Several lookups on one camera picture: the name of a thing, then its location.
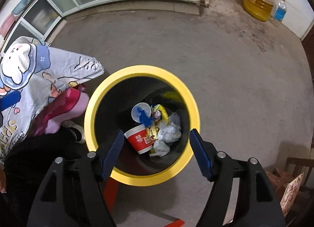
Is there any red stool frame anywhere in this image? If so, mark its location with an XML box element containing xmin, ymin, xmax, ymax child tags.
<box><xmin>104</xmin><ymin>179</ymin><xmax>185</xmax><ymax>227</ymax></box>

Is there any worn wooden chair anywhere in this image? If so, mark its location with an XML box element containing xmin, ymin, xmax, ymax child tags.
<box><xmin>265</xmin><ymin>157</ymin><xmax>314</xmax><ymax>227</ymax></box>

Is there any red instant noodle cup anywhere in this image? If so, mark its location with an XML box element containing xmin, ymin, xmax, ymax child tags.
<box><xmin>124</xmin><ymin>124</ymin><xmax>154</xmax><ymax>155</ymax></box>

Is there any white tissue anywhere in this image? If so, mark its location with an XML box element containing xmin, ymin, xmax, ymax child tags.
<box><xmin>148</xmin><ymin>141</ymin><xmax>172</xmax><ymax>157</ymax></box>
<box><xmin>157</xmin><ymin>113</ymin><xmax>182</xmax><ymax>144</ymax></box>

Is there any yellow rimmed trash bin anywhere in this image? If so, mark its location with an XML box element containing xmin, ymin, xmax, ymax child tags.
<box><xmin>84</xmin><ymin>65</ymin><xmax>200</xmax><ymax>187</ymax></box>

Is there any person's white black shoe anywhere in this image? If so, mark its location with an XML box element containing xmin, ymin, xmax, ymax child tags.
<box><xmin>61</xmin><ymin>120</ymin><xmax>86</xmax><ymax>144</ymax></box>

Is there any short glass door cabinet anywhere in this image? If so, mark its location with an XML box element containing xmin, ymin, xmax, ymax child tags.
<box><xmin>0</xmin><ymin>0</ymin><xmax>62</xmax><ymax>46</ymax></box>

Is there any yellow snack packet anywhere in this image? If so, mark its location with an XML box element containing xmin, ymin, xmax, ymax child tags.
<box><xmin>151</xmin><ymin>104</ymin><xmax>170</xmax><ymax>122</ymax></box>

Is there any blue plastic bag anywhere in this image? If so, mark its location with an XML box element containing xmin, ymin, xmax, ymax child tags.
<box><xmin>136</xmin><ymin>105</ymin><xmax>154</xmax><ymax>127</ymax></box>

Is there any blue label water bottle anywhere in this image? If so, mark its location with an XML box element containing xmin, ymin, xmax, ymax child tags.
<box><xmin>270</xmin><ymin>0</ymin><xmax>287</xmax><ymax>27</ymax></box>

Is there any pink blanket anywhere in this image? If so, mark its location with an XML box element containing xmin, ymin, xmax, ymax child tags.
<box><xmin>32</xmin><ymin>85</ymin><xmax>90</xmax><ymax>136</ymax></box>

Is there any white paper cup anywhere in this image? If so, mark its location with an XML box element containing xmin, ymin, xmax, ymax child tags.
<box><xmin>131</xmin><ymin>103</ymin><xmax>151</xmax><ymax>123</ymax></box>

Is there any person's left hand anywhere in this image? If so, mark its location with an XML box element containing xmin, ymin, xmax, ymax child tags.
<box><xmin>0</xmin><ymin>167</ymin><xmax>7</xmax><ymax>194</ymax></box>

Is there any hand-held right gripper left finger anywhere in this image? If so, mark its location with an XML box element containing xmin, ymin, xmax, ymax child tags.
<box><xmin>26</xmin><ymin>129</ymin><xmax>125</xmax><ymax>227</ymax></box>

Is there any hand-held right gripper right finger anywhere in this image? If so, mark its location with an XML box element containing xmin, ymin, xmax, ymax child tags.
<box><xmin>188</xmin><ymin>128</ymin><xmax>286</xmax><ymax>227</ymax></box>

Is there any cartoon printed tablecloth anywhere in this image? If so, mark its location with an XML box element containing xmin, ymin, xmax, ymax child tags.
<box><xmin>0</xmin><ymin>36</ymin><xmax>105</xmax><ymax>159</ymax></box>

